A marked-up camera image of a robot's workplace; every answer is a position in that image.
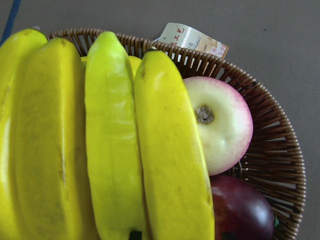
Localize yellow banana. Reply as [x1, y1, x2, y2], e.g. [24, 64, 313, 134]
[85, 31, 151, 240]
[134, 50, 215, 240]
[14, 38, 99, 240]
[0, 28, 48, 240]

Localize paper basket tag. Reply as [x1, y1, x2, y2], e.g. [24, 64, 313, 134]
[157, 22, 229, 59]

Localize brown wicker basket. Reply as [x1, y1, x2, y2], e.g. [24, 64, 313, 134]
[46, 27, 307, 240]

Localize yellow green star fruit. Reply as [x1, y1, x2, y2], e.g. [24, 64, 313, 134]
[81, 55, 142, 77]

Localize pink white apple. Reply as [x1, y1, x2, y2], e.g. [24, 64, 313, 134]
[184, 76, 254, 176]

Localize dark red mango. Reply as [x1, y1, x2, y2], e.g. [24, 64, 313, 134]
[210, 174, 275, 240]

